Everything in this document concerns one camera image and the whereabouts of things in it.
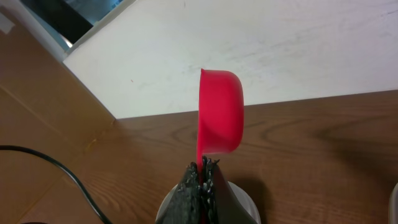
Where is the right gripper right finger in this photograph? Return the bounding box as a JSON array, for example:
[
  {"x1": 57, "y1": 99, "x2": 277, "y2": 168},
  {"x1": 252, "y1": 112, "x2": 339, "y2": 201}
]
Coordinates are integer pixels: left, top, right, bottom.
[{"x1": 201, "y1": 156, "x2": 257, "y2": 224}]

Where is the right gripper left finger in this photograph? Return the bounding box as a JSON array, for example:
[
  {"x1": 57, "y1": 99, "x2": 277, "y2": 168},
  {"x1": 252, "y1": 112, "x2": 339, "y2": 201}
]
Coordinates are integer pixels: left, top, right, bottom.
[{"x1": 155, "y1": 162, "x2": 201, "y2": 224}]

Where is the red measuring scoop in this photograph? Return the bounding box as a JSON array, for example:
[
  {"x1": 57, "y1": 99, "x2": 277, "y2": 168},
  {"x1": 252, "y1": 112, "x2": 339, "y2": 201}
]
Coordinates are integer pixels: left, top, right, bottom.
[{"x1": 197, "y1": 69, "x2": 244, "y2": 169}]

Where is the grey round bowl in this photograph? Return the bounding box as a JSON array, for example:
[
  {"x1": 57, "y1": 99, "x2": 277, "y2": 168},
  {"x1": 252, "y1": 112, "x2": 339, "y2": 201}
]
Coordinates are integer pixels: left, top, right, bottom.
[{"x1": 155, "y1": 181, "x2": 261, "y2": 224}]

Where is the clear plastic container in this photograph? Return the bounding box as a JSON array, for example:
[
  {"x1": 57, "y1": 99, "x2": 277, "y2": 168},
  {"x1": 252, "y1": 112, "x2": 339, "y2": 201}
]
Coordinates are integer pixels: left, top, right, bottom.
[{"x1": 389, "y1": 184, "x2": 398, "y2": 224}]

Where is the left black cable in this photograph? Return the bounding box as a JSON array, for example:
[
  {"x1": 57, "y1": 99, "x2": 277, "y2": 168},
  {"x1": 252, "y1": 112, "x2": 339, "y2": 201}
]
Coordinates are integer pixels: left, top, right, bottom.
[{"x1": 0, "y1": 145, "x2": 113, "y2": 224}]

